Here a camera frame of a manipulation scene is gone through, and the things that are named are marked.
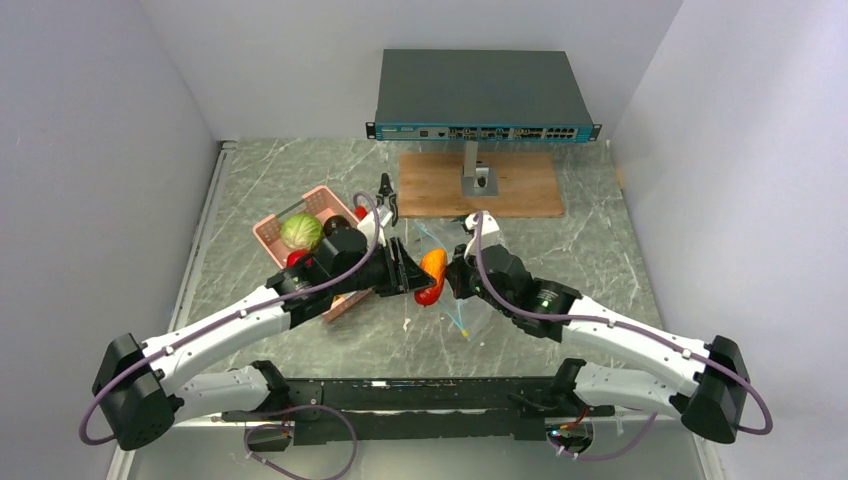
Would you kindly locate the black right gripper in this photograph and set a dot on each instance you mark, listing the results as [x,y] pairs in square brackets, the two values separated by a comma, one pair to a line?
[466,263]

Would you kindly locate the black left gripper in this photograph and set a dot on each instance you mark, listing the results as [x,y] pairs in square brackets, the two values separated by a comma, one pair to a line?
[405,278]

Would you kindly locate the clear zip top bag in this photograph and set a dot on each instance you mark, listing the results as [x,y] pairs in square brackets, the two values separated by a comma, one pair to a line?
[469,315]

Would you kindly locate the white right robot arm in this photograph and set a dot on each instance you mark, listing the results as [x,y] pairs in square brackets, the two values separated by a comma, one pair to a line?
[704,384]

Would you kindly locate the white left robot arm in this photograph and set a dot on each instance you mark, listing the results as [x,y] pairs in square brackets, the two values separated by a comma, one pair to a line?
[145,387]

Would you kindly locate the dark purple plum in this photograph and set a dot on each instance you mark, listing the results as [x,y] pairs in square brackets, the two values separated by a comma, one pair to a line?
[335,223]

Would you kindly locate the wooden board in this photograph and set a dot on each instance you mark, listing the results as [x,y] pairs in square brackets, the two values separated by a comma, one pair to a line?
[435,185]

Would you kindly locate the pink plastic basket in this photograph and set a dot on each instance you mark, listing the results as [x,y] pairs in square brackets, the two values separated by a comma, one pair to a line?
[322,203]

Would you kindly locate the green cabbage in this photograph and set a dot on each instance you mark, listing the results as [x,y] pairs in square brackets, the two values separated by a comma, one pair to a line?
[301,231]

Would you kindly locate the red round fruit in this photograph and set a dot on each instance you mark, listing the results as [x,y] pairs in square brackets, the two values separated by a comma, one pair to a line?
[294,256]

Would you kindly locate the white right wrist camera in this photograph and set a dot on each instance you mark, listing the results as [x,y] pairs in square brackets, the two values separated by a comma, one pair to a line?
[484,231]

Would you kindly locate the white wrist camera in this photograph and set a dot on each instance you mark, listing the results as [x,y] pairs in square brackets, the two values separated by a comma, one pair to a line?
[484,231]
[370,224]

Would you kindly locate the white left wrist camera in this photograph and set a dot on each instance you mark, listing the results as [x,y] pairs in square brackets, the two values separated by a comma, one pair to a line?
[370,224]

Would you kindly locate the black handled pliers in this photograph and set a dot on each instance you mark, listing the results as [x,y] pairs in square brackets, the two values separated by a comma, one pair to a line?
[387,201]

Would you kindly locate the metal stand post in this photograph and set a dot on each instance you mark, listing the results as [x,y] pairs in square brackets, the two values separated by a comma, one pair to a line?
[478,179]

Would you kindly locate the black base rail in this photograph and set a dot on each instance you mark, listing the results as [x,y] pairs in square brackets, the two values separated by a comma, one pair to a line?
[520,408]

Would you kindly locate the grey network switch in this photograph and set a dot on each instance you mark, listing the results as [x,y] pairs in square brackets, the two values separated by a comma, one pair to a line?
[447,95]

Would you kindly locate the aluminium frame rail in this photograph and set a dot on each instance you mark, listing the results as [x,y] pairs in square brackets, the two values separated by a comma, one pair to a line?
[158,203]

